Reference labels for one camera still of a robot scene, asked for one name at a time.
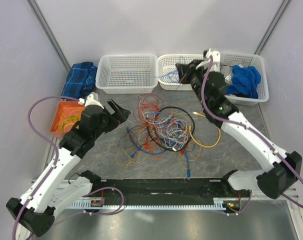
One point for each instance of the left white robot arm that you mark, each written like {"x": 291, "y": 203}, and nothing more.
{"x": 37, "y": 209}

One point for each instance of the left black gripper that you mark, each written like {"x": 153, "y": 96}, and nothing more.
{"x": 120, "y": 115}

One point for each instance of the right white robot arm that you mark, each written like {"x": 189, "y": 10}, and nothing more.
{"x": 279, "y": 169}

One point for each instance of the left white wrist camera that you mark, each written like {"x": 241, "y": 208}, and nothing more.
{"x": 91, "y": 99}

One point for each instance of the grey cloth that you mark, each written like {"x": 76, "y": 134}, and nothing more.
{"x": 227, "y": 71}

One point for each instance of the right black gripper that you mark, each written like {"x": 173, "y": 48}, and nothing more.
{"x": 186, "y": 70}

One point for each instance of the orange plastic tray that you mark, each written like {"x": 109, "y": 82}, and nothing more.
{"x": 67, "y": 114}

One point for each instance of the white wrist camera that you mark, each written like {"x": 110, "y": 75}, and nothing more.
{"x": 91, "y": 99}
{"x": 210, "y": 56}

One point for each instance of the middle white perforated basket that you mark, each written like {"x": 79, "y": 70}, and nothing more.
{"x": 169, "y": 78}

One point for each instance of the blue towel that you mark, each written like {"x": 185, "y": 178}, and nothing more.
{"x": 254, "y": 79}

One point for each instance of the white perforated basket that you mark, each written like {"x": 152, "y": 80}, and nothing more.
{"x": 228, "y": 58}
{"x": 169, "y": 78}
{"x": 127, "y": 73}

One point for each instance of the blue plaid cloth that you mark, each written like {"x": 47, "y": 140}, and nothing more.
{"x": 80, "y": 80}

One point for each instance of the light blue cable duct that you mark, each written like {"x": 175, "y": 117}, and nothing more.
{"x": 91, "y": 204}

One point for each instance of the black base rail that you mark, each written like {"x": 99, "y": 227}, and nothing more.
{"x": 173, "y": 190}

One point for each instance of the left white perforated basket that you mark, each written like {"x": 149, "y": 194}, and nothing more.
{"x": 127, "y": 73}

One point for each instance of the right white perforated basket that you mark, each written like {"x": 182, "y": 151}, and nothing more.
{"x": 228, "y": 58}

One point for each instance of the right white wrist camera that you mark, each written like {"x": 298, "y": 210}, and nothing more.
{"x": 210, "y": 56}

